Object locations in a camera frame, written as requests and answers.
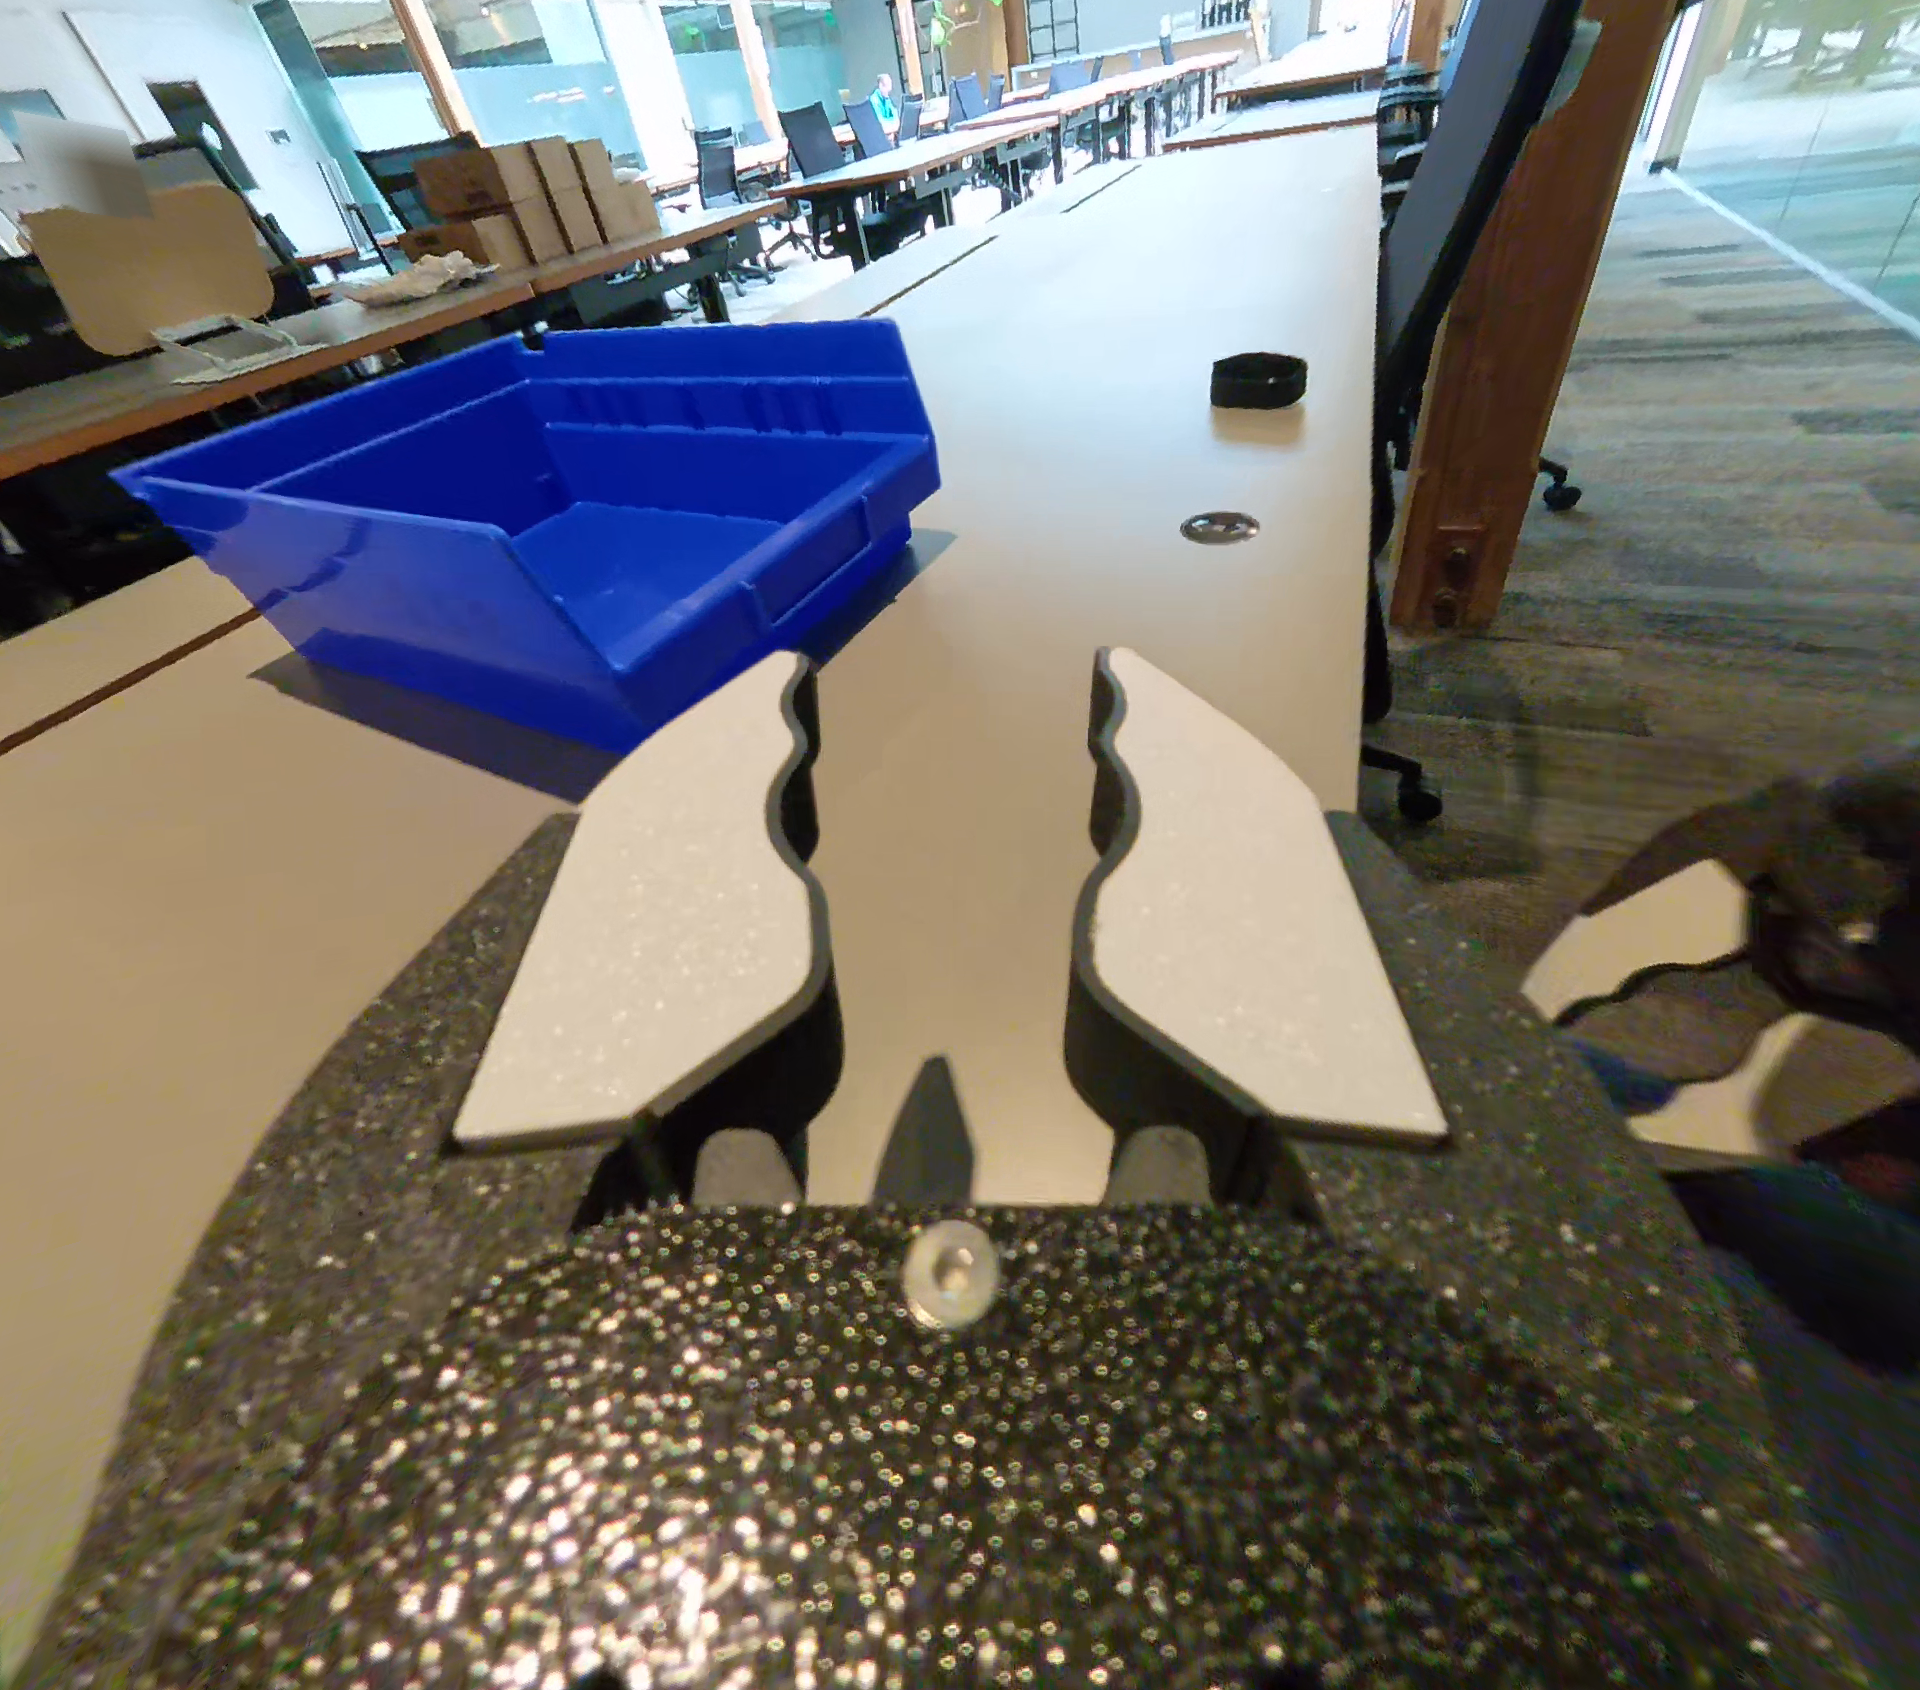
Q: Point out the person's leg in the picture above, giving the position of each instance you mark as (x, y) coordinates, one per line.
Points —
(1845, 1271)

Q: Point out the long wooden desk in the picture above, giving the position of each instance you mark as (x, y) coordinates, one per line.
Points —
(900, 162)

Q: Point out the stack of cardboard boxes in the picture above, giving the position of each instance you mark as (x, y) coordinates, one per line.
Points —
(525, 199)

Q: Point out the small clear acrylic stand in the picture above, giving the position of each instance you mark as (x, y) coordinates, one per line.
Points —
(224, 348)

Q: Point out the dark wooden desk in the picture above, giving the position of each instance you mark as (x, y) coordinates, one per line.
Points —
(90, 415)

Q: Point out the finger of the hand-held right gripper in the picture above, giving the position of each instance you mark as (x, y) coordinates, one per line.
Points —
(1725, 1112)
(1635, 932)

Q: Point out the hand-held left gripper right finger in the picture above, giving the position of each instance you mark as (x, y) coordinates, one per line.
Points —
(1245, 941)

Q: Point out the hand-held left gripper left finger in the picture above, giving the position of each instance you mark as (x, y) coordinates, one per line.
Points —
(661, 941)

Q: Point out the black mesh office chair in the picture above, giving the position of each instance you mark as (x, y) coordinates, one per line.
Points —
(1470, 145)

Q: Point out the black round cap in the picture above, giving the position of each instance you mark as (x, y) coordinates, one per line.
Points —
(1256, 384)

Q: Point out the metal desk grommet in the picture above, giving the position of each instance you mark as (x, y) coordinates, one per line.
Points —
(1219, 529)

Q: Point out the crumpled paper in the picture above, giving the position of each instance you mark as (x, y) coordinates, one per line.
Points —
(421, 277)

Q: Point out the blue plastic bin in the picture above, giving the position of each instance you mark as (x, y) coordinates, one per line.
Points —
(674, 551)

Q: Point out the wooden column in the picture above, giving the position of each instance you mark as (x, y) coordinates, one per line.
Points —
(1501, 491)

